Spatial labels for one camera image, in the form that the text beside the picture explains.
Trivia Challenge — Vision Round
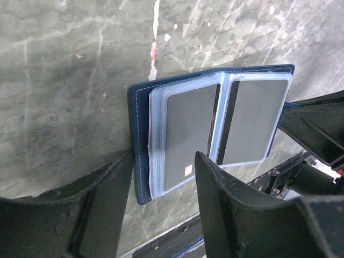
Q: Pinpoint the black VIP credit card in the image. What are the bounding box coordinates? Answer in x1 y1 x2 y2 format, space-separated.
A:
163 83 221 192
216 79 289 167

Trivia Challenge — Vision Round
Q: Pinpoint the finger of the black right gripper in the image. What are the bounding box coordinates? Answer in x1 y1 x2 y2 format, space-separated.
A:
278 90 343 170

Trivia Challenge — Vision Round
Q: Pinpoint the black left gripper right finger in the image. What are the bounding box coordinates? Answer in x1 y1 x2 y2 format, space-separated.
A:
195 152 343 257

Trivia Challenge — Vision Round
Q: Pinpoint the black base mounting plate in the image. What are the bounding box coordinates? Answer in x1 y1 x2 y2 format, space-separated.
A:
118 150 312 258

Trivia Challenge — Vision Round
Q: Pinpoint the blue leather card holder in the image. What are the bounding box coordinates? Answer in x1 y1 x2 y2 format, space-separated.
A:
128 64 295 205

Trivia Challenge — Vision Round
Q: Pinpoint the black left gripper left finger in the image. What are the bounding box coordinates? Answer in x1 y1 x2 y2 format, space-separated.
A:
1 152 133 257

